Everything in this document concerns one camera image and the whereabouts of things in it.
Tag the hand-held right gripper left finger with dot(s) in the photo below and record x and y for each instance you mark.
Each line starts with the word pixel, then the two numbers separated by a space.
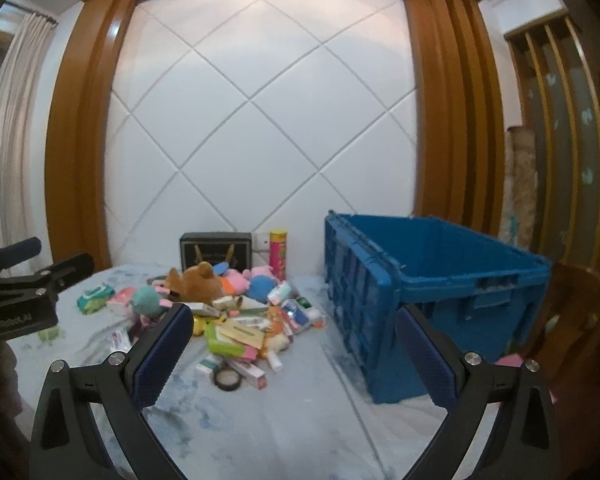
pixel 160 355

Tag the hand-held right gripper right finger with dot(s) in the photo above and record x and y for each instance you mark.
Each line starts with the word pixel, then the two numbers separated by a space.
pixel 427 355

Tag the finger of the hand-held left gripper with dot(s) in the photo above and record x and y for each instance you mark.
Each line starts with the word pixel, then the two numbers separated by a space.
pixel 27 247
pixel 70 267

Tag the blue plastic crate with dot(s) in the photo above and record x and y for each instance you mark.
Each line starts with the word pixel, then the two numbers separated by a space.
pixel 370 310

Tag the green white wipes pack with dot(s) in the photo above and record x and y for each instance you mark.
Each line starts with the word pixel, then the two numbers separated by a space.
pixel 95 297

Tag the teal round plush doll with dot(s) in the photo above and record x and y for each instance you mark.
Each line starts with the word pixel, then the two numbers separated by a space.
pixel 147 300

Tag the yellow-green wipes pack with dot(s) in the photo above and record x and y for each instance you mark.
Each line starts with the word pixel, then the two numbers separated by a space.
pixel 220 345

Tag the black tape roll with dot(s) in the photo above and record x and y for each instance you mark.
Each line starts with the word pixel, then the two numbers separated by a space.
pixel 219 382

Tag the pink cloth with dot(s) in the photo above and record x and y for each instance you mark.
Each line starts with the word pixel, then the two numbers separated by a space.
pixel 507 360

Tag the brown teddy bear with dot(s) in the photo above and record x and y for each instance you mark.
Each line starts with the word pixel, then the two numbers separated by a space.
pixel 200 282

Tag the pile of small packets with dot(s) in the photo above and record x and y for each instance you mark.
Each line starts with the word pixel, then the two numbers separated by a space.
pixel 250 370

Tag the white curtain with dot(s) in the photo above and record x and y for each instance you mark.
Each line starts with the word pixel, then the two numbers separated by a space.
pixel 10 135

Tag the black gift box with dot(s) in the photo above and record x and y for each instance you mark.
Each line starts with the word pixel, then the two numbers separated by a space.
pixel 215 250

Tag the pink and blue plush toy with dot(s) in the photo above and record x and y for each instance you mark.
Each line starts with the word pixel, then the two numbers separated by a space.
pixel 260 287

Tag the light blue floral tablecloth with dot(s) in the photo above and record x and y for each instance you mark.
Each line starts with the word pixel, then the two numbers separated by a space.
pixel 290 425

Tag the pink yellow cylinder can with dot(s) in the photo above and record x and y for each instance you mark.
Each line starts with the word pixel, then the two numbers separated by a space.
pixel 279 255

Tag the wooden chair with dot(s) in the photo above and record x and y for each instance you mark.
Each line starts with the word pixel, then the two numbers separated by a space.
pixel 580 300

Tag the rolled carpet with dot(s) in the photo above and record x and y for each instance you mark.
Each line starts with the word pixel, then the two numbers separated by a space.
pixel 520 185

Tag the dark curtain rod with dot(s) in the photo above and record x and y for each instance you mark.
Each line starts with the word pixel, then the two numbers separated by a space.
pixel 30 14

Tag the wooden slat screen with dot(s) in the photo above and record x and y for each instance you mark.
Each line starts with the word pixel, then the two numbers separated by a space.
pixel 575 135

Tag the wooden wall frame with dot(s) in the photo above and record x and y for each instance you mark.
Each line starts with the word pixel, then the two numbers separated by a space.
pixel 80 160

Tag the white wall socket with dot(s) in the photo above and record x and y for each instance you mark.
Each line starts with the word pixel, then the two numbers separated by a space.
pixel 261 242

